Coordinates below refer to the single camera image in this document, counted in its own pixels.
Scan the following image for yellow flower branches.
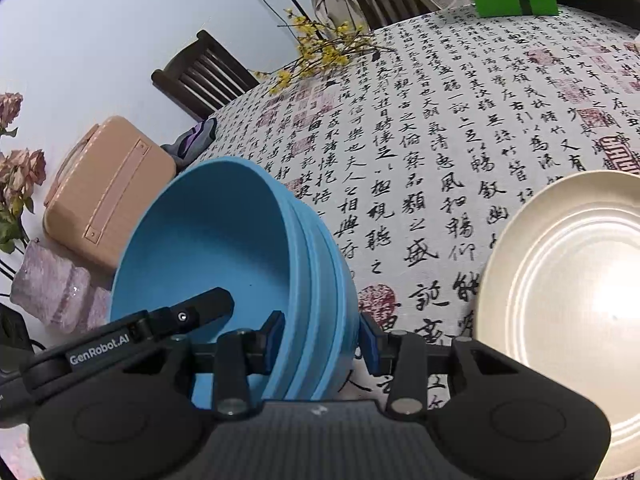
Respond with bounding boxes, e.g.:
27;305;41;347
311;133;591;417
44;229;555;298
267;7;398;95

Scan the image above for dried pink roses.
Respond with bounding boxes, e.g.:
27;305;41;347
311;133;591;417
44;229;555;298
0;91;48;256

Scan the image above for dark wooden chair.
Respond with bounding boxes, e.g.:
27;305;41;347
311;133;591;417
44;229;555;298
151;30;261;122

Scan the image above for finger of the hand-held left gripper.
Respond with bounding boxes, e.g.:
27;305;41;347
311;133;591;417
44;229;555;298
145;287;236;342

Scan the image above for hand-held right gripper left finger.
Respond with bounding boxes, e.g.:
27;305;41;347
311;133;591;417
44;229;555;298
190;311;285;421

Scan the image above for pink textured vase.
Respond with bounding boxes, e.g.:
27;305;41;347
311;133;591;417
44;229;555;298
9;239;113;335

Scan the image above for pink ribbed suitcase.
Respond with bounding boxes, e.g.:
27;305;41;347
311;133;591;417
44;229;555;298
42;115;178;276

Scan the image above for grey purple bag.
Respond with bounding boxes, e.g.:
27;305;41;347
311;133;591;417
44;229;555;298
161;117;218;170

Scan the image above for cream round plate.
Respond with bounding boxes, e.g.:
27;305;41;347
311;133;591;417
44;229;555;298
472;170;640;480

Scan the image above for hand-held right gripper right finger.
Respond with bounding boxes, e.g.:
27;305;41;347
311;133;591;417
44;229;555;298
360;312;521;421

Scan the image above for calligraphy print tablecloth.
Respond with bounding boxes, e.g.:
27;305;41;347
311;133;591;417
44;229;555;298
0;4;640;461

